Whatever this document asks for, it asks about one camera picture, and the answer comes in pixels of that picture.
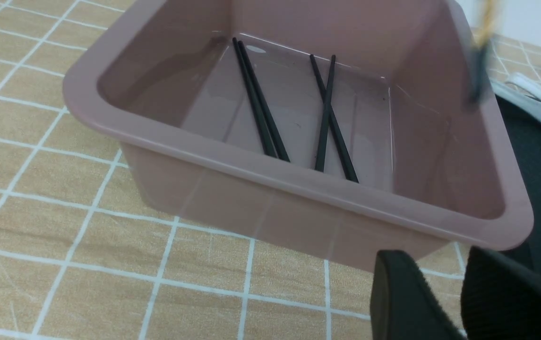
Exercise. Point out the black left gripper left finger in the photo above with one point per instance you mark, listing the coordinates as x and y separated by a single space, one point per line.
402 305

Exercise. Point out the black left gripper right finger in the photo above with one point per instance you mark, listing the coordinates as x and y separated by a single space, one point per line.
500 298

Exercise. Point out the black chopstick gold tip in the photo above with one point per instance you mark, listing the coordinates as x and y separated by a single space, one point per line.
479 83

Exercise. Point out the black chopstick diagonal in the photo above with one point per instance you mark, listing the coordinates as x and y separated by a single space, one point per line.
324 127

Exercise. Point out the black chopstick far left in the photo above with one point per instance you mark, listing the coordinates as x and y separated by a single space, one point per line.
263 133

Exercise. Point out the white spoon top left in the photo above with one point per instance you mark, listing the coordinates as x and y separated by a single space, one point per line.
525 83

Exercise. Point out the black chopstick right in bin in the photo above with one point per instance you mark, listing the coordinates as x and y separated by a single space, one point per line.
334 129

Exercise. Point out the pink plastic bin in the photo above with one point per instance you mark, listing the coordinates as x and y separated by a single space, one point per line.
165 82

